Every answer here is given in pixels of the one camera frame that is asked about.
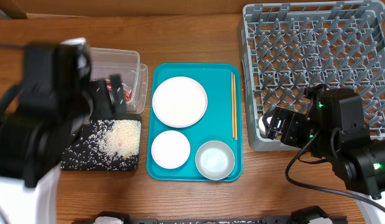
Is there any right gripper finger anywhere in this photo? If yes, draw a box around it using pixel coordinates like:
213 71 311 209
262 107 284 121
264 117 281 140

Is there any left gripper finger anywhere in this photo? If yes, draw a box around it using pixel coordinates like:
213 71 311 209
94 80 113 119
109 74 127 115

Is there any red snack wrapper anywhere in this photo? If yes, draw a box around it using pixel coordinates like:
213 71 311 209
105 80 132 102

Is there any pile of rice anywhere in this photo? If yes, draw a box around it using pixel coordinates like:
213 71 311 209
61 119 142 171

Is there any pink round plate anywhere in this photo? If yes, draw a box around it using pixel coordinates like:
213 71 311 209
152 77 208 128

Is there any pink small bowl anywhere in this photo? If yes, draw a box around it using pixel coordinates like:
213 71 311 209
151 130 191 169

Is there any white plastic cup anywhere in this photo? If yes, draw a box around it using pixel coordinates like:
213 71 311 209
258 116 267 138

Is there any wooden chopstick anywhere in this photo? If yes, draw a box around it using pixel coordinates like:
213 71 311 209
231 72 235 139
233 74 238 141

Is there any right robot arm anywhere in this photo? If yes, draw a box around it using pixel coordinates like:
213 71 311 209
262 84 385 223

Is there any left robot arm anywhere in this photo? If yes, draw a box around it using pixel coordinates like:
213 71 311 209
0 37 127 223

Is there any black tray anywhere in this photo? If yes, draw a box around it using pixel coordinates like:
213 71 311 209
60 112 142 172

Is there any clear plastic bin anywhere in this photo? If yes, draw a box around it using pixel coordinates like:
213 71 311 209
90 47 148 114

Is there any teal plastic tray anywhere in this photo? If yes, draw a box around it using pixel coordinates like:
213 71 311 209
146 63 243 182

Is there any grey bowl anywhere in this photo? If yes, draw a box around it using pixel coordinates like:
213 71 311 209
195 141 236 181

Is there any grey dish rack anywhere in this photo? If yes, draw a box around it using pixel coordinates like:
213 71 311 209
238 1 385 151

